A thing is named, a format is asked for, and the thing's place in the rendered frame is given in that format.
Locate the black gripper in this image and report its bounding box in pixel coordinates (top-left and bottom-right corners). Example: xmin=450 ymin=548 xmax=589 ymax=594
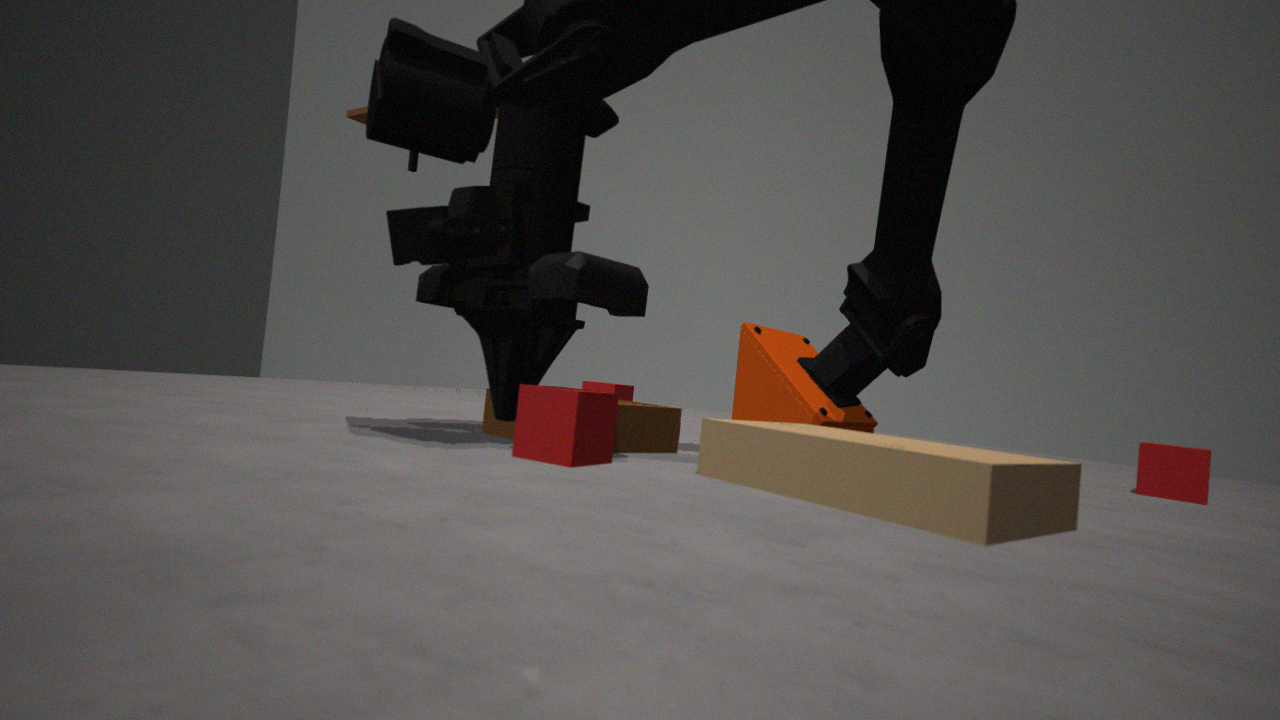
xmin=416 ymin=168 xmax=649 ymax=421

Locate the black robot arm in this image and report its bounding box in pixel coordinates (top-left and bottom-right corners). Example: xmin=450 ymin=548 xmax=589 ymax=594
xmin=366 ymin=0 xmax=1016 ymax=407

